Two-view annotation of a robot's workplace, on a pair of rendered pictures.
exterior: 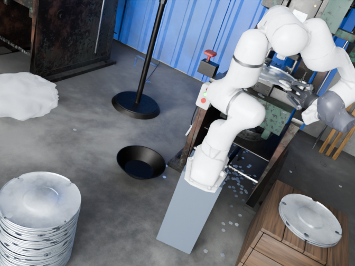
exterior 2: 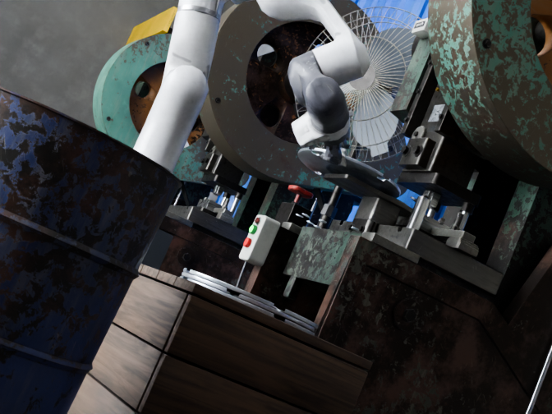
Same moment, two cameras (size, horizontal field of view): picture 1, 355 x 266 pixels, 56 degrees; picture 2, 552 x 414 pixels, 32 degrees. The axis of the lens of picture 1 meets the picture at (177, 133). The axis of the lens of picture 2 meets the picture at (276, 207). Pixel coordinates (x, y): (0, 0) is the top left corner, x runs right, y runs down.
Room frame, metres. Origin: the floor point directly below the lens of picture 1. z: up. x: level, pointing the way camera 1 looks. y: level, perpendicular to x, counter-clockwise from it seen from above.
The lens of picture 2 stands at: (-0.03, -2.16, 0.30)
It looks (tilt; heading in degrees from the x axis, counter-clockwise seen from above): 8 degrees up; 50
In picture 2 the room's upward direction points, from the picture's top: 23 degrees clockwise
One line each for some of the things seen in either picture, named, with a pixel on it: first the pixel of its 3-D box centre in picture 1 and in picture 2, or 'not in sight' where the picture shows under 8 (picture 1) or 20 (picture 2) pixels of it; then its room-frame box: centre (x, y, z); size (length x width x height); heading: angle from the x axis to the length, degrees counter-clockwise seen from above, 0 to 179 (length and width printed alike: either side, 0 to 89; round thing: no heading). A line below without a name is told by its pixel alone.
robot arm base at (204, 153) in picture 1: (209, 160); not in sight; (1.16, -0.17, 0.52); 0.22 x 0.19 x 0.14; 173
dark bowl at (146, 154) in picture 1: (140, 165); not in sight; (1.58, 0.15, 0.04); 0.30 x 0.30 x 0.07
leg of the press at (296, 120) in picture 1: (298, 124); (476, 370); (1.98, -0.71, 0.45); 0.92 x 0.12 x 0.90; 162
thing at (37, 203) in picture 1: (40, 198); not in sight; (0.86, 0.40, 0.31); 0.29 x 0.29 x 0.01
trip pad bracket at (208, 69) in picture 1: (205, 76); (285, 233); (1.80, -0.04, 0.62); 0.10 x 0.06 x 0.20; 72
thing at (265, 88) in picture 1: (265, 82); (364, 214); (1.76, -0.36, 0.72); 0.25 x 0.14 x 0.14; 162
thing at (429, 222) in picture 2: (275, 68); (419, 227); (1.92, -0.41, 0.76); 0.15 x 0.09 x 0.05; 72
